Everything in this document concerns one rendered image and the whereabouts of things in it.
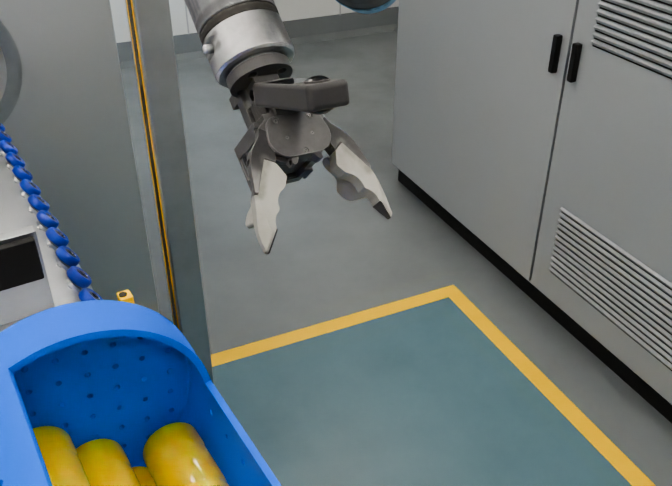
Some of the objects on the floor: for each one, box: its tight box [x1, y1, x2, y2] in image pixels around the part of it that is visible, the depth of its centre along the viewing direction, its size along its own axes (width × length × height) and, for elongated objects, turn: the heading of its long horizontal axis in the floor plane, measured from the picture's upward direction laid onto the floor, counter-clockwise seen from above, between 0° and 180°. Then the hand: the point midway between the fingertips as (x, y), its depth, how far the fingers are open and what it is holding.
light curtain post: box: [122, 0, 214, 384], centre depth 155 cm, size 6×6×170 cm
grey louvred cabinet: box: [392, 0, 672, 423], centre depth 250 cm, size 54×215×145 cm, turn 25°
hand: (336, 234), depth 74 cm, fingers open, 14 cm apart
